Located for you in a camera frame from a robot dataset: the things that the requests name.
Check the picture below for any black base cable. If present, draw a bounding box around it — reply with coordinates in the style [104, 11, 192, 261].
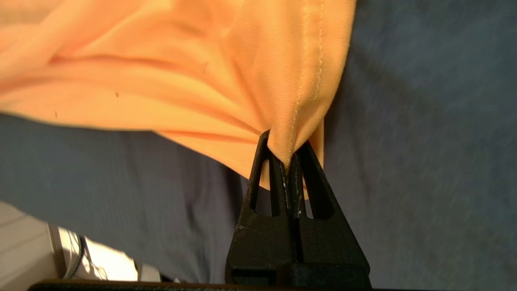
[65, 236, 87, 280]

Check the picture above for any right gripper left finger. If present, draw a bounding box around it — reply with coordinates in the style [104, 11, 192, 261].
[225, 129, 298, 277]

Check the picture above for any yellow t-shirt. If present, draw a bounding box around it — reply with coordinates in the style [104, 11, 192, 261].
[0, 0, 357, 200]

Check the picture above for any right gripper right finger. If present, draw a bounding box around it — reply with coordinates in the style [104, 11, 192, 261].
[291, 139, 370, 283]

